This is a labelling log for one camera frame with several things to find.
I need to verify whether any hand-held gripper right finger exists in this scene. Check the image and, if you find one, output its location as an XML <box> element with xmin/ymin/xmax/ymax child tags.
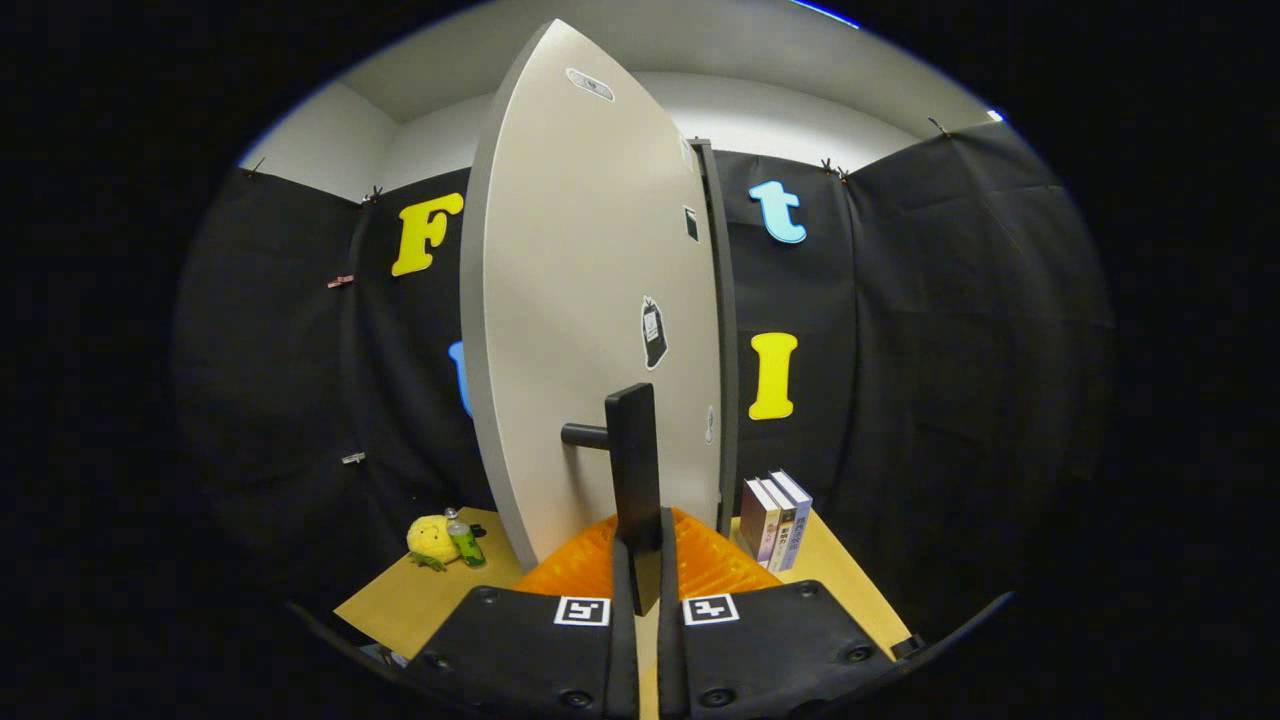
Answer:
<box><xmin>655</xmin><ymin>508</ymin><xmax>897</xmax><ymax>720</ymax></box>

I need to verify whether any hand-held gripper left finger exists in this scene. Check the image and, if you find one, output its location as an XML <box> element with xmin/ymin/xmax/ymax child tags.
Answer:
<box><xmin>405</xmin><ymin>508</ymin><xmax>642</xmax><ymax>720</ymax></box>

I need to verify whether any black cabinet door handle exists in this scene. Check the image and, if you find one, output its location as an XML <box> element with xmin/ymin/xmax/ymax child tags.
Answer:
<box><xmin>561</xmin><ymin>382</ymin><xmax>664</xmax><ymax>617</ymax></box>

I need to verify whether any beige shoe cabinet door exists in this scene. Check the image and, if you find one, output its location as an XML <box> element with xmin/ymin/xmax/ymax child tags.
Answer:
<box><xmin>459</xmin><ymin>18</ymin><xmax>724</xmax><ymax>573</ymax></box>

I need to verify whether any brown spine book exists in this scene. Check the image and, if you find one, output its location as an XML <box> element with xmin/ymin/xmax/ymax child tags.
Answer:
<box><xmin>739</xmin><ymin>478</ymin><xmax>782</xmax><ymax>570</ymax></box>

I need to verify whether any tan spine book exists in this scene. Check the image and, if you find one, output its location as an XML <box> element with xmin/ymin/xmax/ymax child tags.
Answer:
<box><xmin>760</xmin><ymin>477</ymin><xmax>799</xmax><ymax>574</ymax></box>

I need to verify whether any green bottle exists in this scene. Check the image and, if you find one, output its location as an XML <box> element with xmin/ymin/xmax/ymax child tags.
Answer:
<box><xmin>444</xmin><ymin>508</ymin><xmax>487</xmax><ymax>570</ymax></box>

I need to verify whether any blue spine book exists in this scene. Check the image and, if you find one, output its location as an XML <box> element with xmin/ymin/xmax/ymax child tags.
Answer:
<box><xmin>769</xmin><ymin>469</ymin><xmax>814</xmax><ymax>572</ymax></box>

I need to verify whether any yellow plush toy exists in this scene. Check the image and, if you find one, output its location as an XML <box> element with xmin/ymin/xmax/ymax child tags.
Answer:
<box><xmin>406</xmin><ymin>514</ymin><xmax>463</xmax><ymax>573</ymax></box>

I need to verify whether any black backdrop cloth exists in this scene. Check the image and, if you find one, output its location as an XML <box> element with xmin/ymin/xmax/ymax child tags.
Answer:
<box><xmin>170</xmin><ymin>118</ymin><xmax>1117</xmax><ymax>651</ymax></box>

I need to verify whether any long ceiling light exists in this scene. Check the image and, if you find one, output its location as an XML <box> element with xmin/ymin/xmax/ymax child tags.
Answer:
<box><xmin>790</xmin><ymin>0</ymin><xmax>862</xmax><ymax>30</ymax></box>

